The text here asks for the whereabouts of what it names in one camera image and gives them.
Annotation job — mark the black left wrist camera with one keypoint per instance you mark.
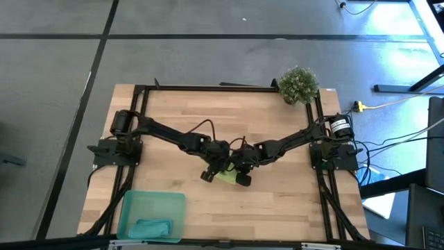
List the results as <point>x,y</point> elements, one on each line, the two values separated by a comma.
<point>207,176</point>

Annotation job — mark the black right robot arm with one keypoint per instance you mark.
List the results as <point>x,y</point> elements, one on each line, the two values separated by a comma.
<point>291,140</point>

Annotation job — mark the teal plastic basket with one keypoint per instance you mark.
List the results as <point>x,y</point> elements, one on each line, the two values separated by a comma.
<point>152,205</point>

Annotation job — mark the black monitor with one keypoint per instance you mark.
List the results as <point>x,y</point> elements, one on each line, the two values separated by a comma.
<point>436,146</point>

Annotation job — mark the small potted green plant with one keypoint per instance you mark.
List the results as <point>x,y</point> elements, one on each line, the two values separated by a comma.
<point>298,85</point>

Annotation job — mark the dark chair base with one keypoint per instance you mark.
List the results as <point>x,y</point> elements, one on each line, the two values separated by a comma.
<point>10,159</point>

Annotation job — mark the black desk crossbar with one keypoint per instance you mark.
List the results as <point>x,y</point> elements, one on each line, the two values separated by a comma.
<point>392,185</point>

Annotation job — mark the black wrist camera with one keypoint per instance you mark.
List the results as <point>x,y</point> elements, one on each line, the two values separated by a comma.
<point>243,180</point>
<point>207,176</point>

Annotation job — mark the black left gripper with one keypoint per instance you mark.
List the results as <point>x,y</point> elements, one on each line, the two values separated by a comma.
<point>218,154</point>

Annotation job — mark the black desk leg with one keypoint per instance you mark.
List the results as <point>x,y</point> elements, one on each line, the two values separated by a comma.
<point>395,88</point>

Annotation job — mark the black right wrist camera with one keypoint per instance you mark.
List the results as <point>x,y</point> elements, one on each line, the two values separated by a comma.
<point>243,180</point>

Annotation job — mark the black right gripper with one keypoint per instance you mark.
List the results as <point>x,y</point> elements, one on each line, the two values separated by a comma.
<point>248,158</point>

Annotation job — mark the green microfiber towel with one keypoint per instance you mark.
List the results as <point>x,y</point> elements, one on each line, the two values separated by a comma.
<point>227,177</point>

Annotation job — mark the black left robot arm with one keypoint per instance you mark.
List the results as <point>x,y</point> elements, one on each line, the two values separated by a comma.
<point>166,131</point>

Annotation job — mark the teal microfiber towel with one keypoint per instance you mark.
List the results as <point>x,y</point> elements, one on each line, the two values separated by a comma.
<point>151,229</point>

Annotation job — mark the white paper sheet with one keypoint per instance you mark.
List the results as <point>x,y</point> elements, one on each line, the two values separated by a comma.
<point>381,205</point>

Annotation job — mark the blue plastic bag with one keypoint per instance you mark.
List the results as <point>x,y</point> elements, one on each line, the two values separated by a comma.
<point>376,175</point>

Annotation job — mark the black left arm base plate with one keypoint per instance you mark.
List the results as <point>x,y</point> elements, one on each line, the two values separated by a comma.
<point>104,159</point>

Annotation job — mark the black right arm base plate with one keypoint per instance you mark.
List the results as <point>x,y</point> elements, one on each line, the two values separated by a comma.
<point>347,161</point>

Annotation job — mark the black keyboard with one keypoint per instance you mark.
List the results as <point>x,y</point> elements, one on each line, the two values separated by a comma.
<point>433,239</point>

